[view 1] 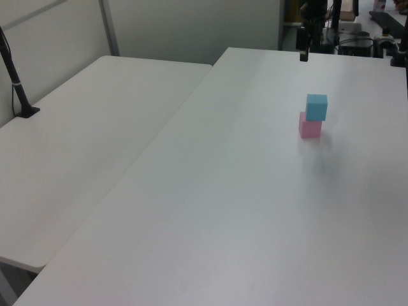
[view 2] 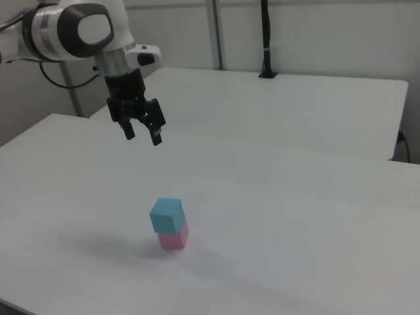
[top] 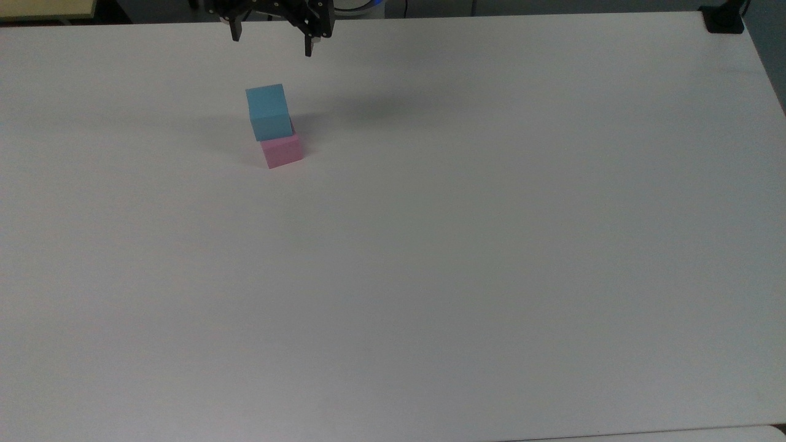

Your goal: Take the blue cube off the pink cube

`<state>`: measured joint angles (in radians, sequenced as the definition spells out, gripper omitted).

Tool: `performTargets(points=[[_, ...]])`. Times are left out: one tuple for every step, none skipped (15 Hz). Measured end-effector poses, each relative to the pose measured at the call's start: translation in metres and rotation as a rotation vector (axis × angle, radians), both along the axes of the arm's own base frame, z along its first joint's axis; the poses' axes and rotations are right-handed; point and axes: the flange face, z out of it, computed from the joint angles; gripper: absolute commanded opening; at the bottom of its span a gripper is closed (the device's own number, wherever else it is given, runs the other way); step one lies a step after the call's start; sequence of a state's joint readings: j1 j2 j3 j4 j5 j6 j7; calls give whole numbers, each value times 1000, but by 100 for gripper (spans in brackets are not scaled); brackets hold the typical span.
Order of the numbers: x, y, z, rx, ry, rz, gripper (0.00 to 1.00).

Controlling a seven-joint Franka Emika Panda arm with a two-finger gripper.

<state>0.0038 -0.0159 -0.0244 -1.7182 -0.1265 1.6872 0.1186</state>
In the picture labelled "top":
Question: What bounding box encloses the black table clamp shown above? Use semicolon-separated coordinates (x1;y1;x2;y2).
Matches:
699;0;751;34

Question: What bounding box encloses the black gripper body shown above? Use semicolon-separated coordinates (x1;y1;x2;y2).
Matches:
204;0;336;40

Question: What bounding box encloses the pink cube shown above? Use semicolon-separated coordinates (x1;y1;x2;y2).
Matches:
260;131;305;169

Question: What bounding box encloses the blue cube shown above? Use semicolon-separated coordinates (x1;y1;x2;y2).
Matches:
245;83;294;142

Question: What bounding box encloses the yellow wooden board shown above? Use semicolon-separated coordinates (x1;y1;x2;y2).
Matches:
0;0;99;23

